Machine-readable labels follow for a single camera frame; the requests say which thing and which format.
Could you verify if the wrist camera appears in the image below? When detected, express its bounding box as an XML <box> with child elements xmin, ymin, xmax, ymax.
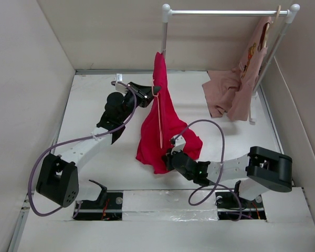
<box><xmin>170</xmin><ymin>135</ymin><xmax>186</xmax><ymax>154</ymax></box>
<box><xmin>111</xmin><ymin>73</ymin><xmax>128</xmax><ymax>94</ymax></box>

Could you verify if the white clothes rack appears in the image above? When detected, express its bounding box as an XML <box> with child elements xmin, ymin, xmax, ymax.
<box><xmin>161</xmin><ymin>4</ymin><xmax>300</xmax><ymax>123</ymax></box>

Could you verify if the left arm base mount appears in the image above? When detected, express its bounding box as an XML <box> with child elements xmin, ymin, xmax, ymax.
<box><xmin>72</xmin><ymin>180</ymin><xmax>123</xmax><ymax>221</ymax></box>

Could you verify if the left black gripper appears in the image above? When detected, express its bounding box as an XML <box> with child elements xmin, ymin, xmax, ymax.
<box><xmin>118</xmin><ymin>82</ymin><xmax>160</xmax><ymax>122</ymax></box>

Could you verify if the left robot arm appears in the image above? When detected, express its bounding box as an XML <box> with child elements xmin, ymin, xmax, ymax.
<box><xmin>36</xmin><ymin>81</ymin><xmax>161</xmax><ymax>208</ymax></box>

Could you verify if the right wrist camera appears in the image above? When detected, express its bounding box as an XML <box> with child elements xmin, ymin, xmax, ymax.
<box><xmin>170</xmin><ymin>135</ymin><xmax>186</xmax><ymax>154</ymax></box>

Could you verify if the wooden hanger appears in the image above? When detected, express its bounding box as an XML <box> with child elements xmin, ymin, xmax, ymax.
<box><xmin>261</xmin><ymin>5</ymin><xmax>281</xmax><ymax>48</ymax></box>

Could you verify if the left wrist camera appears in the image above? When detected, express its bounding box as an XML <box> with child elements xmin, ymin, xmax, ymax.
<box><xmin>111</xmin><ymin>73</ymin><xmax>128</xmax><ymax>94</ymax></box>

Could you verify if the red t shirt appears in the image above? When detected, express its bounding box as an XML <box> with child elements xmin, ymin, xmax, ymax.
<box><xmin>135</xmin><ymin>51</ymin><xmax>203</xmax><ymax>175</ymax></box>

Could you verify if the hanging pink printed shirt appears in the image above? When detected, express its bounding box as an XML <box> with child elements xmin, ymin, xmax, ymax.
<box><xmin>227</xmin><ymin>17</ymin><xmax>272</xmax><ymax>121</ymax></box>

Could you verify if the pink wire hanger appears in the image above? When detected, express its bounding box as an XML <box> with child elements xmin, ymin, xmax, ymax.
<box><xmin>151</xmin><ymin>79</ymin><xmax>163</xmax><ymax>149</ymax></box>

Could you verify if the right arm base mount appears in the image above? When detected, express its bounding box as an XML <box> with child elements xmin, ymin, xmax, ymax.
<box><xmin>215</xmin><ymin>182</ymin><xmax>266</xmax><ymax>221</ymax></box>

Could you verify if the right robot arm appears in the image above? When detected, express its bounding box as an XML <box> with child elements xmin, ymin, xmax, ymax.
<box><xmin>162</xmin><ymin>146</ymin><xmax>292</xmax><ymax>206</ymax></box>

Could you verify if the pink shirt on floor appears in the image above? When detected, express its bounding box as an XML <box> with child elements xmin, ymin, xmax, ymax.
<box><xmin>202</xmin><ymin>69</ymin><xmax>240</xmax><ymax>118</ymax></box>

